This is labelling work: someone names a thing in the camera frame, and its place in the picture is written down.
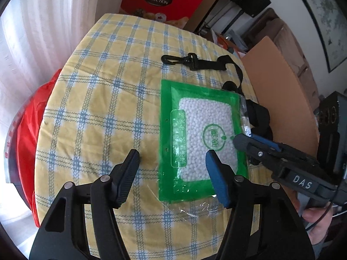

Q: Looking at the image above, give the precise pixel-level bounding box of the red plastic bag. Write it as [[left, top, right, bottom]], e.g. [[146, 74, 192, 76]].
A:
[[16, 69, 63, 228]]

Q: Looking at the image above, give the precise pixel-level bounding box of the green packet of white beads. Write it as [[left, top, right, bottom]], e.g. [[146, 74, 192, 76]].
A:
[[158, 79, 251, 217]]

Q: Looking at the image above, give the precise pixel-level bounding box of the black speaker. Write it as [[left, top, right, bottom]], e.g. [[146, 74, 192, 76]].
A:
[[240, 0, 272, 17]]

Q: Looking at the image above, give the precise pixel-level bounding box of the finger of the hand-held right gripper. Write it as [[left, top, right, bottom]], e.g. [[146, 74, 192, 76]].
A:
[[233, 133, 288, 174], [251, 134, 320, 166]]

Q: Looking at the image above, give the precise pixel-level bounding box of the red gift box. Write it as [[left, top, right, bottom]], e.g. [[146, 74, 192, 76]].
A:
[[119, 0, 205, 29]]

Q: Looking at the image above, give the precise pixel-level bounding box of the plain brown cardboard box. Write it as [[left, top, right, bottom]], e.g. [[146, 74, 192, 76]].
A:
[[176, 0, 221, 32]]

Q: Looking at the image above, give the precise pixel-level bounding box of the black strap with clip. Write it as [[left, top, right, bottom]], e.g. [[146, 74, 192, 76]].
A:
[[161, 53, 273, 143]]

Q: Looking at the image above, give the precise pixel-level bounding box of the large cardboard box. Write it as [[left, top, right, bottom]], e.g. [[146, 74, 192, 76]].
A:
[[241, 36, 321, 158]]

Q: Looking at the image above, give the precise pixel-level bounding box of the brown sofa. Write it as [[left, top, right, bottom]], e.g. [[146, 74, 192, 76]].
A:
[[255, 7, 326, 106]]

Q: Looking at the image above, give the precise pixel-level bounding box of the person's right hand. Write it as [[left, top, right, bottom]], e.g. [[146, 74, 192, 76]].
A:
[[294, 195, 339, 245]]

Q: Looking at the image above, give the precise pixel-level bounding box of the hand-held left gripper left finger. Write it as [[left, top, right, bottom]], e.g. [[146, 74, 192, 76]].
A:
[[29, 149, 141, 260]]

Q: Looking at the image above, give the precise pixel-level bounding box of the yellow checked tablecloth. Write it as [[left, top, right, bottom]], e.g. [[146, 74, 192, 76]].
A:
[[34, 13, 261, 260]]

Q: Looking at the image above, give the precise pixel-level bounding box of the framed ink painting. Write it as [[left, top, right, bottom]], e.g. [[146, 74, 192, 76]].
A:
[[290, 0, 347, 73]]

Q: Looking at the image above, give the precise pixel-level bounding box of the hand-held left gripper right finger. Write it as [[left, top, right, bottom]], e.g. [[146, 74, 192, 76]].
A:
[[205, 149, 311, 260]]

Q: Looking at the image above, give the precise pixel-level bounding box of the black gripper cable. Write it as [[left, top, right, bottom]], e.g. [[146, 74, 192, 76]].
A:
[[305, 165, 347, 229]]

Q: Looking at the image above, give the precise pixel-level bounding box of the white curtain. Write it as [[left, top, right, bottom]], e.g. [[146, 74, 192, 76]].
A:
[[0, 0, 128, 223]]

